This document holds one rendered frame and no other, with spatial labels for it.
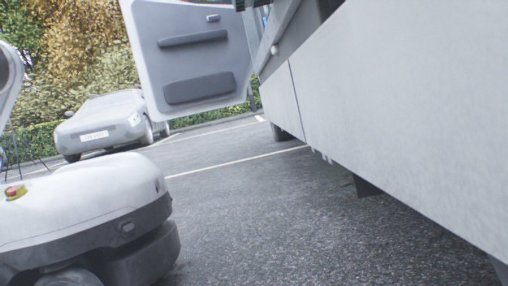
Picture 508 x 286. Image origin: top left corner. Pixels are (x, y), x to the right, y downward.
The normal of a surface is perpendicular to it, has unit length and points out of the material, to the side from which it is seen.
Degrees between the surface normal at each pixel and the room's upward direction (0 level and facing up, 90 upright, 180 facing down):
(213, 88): 90
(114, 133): 90
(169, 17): 90
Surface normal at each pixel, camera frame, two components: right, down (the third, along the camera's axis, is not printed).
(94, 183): 0.43, -0.67
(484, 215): -0.97, 0.22
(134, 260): 0.81, -0.15
